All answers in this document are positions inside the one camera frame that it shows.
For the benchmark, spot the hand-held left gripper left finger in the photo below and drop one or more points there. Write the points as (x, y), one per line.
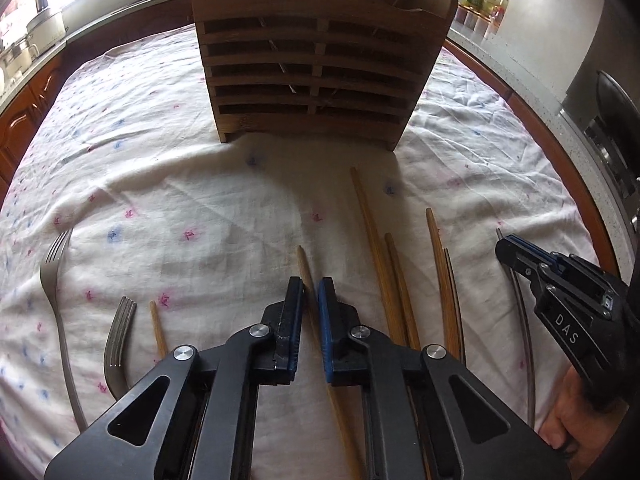
(298, 320)

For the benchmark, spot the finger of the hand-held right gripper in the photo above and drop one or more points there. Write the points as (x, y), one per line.
(522, 262)
(539, 249)

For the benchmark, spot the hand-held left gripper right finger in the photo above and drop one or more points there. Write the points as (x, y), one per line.
(325, 320)

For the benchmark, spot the wooden chopstick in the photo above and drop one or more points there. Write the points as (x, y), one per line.
(158, 330)
(440, 270)
(456, 310)
(312, 320)
(402, 290)
(372, 240)

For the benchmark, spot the metal chopstick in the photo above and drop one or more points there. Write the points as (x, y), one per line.
(522, 320)

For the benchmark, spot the wooden slatted utensil holder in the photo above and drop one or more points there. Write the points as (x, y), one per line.
(310, 35)

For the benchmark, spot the person's right hand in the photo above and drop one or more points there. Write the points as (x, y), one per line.
(575, 420)

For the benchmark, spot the dark metal pan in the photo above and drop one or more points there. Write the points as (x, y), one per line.
(617, 110)

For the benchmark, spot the white floral tablecloth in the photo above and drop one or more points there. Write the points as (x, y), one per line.
(200, 185)

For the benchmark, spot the short steel fork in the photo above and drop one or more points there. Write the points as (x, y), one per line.
(117, 345)

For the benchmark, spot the spice jar set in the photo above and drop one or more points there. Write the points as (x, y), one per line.
(472, 19)

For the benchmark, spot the long steel fork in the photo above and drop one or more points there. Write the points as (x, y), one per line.
(59, 310)

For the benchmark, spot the red sauce bottle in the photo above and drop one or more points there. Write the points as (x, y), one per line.
(501, 10)

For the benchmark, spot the green cooking oil bottle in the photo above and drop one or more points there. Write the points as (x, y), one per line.
(490, 5)

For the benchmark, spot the white blender appliance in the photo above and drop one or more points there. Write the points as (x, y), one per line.
(12, 62)

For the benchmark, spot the tall white rice cooker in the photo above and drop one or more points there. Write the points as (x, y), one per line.
(47, 27)

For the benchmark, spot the fruit wall poster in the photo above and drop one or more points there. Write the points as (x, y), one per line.
(15, 7)

